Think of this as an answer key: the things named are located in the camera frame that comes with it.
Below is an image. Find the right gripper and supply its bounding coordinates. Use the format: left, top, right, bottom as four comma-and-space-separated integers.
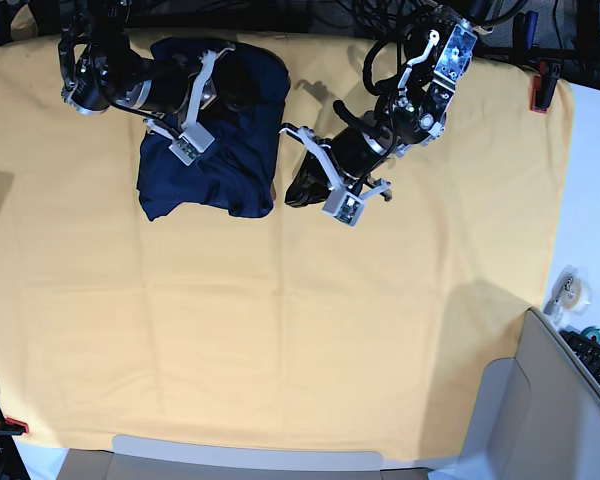
124, 42, 237, 143

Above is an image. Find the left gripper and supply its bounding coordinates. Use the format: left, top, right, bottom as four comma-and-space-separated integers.
284, 122, 394, 208

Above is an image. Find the navy blue long-sleeve shirt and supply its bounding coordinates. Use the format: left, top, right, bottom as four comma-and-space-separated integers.
137, 43, 290, 220

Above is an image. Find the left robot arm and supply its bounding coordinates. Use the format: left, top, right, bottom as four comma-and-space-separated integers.
285, 1, 492, 208

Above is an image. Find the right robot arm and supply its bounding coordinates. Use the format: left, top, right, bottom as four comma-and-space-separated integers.
58, 1, 236, 143

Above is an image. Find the yellow table cloth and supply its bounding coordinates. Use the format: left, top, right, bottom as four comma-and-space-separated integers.
0, 37, 575, 461

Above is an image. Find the red black clamp top right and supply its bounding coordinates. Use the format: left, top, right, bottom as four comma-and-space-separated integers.
530, 60, 562, 114

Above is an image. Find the red black clamp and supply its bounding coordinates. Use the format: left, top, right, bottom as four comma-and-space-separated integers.
0, 418, 29, 436
530, 60, 562, 114

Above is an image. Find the clear tape dispenser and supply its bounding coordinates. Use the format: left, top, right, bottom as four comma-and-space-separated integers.
543, 266, 592, 319

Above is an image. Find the cardboard box bottom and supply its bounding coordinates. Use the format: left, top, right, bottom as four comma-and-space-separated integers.
53, 434, 434, 480

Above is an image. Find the cardboard box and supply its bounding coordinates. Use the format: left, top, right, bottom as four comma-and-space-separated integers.
53, 434, 434, 480
454, 308, 600, 479

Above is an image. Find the green tape roll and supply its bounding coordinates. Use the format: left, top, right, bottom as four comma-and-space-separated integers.
581, 326, 600, 343

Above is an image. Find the cardboard box right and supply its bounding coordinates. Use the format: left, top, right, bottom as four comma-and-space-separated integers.
454, 308, 600, 479

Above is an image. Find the red black clamp bottom left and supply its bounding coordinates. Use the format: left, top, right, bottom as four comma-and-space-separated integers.
0, 418, 29, 436

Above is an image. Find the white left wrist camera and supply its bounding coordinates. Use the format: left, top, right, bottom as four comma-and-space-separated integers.
322, 188, 366, 227

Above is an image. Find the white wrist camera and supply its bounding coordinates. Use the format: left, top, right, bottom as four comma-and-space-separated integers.
322, 188, 366, 227
169, 123, 215, 166

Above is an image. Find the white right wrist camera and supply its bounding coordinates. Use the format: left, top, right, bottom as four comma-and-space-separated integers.
169, 123, 215, 166

